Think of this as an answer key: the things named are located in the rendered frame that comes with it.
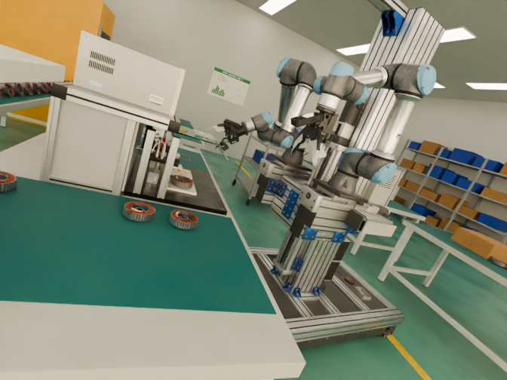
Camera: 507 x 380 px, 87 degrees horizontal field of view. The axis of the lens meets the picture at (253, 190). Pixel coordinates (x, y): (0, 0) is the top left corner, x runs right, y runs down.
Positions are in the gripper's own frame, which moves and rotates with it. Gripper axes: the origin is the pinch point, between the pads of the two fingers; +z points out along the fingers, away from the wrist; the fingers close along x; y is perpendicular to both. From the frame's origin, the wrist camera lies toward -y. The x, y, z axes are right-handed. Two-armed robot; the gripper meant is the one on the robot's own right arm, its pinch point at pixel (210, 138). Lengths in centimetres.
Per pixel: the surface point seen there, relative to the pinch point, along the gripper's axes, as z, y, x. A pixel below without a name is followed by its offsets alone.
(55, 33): 143, -352, -2
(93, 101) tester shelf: 33, 21, -49
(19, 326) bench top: 45, 96, -46
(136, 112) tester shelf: 22, 23, -41
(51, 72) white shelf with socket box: 23, 60, -73
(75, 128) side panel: 44, 23, -43
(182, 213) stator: 22, 50, -7
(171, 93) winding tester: 7.8, 9.0, -36.1
